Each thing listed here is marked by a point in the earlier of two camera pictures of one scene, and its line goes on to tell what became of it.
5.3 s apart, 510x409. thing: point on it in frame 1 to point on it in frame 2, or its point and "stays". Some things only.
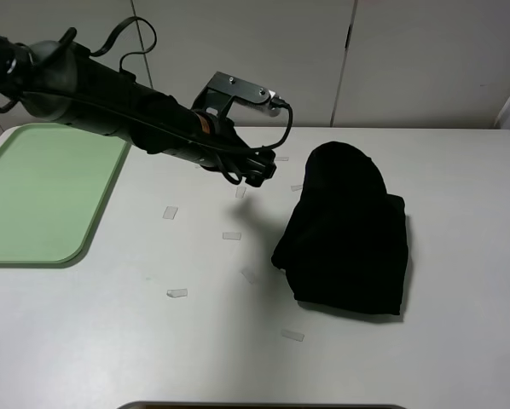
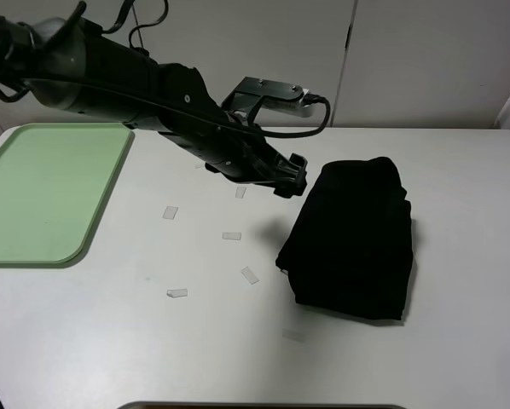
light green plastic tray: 43,191 stays
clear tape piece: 240,192 stays
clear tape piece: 232,235 stays
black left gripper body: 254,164 to 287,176
